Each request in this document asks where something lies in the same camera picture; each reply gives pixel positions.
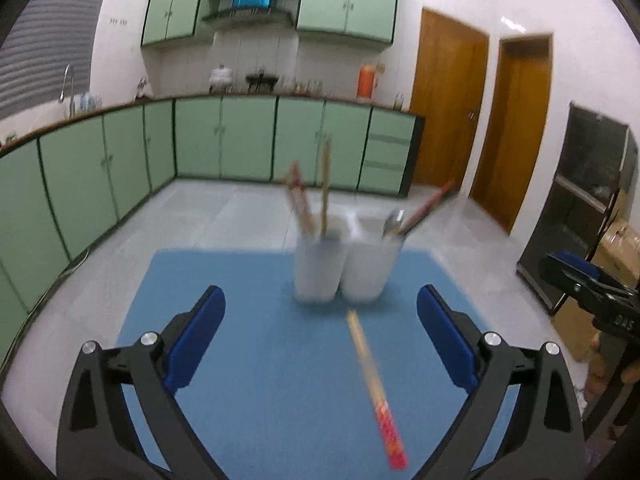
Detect cardboard box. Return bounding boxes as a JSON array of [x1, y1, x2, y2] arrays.
[[597, 220, 640, 286]]

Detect orange thermos jug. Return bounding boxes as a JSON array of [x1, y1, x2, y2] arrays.
[[356, 62, 377, 100]]

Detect grey window blinds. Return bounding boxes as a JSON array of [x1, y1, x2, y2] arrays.
[[0, 0, 113, 121]]

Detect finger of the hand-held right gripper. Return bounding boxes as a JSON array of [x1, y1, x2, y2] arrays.
[[539, 255, 596, 306], [552, 251, 603, 283]]

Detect black glass cabinet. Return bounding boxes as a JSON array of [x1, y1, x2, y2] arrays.
[[516, 102, 640, 316]]

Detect metal faucet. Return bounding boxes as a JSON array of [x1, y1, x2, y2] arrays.
[[59, 64, 77, 118]]

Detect row of green base cabinets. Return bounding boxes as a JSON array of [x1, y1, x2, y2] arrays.
[[0, 95, 426, 376]]

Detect blue table mat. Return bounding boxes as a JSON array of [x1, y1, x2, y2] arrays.
[[115, 249, 521, 480]]

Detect black wok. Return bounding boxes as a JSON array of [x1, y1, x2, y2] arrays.
[[245, 72, 280, 93]]

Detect person's right hand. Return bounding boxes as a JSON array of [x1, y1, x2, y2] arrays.
[[619, 357, 640, 387]]

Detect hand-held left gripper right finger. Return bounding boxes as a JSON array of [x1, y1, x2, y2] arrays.
[[415, 284, 586, 480]]

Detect white lidded pot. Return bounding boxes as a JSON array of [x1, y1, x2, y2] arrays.
[[209, 66, 233, 93]]

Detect green upper cabinets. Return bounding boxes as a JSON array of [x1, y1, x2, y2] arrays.
[[141, 0, 401, 51]]

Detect white double utensil holder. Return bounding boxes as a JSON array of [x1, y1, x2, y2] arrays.
[[292, 212, 406, 304]]

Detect wooden door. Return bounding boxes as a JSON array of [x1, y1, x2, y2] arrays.
[[410, 7, 490, 193], [470, 34, 555, 235]]

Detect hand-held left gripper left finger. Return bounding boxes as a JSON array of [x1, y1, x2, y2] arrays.
[[56, 285, 226, 480]]

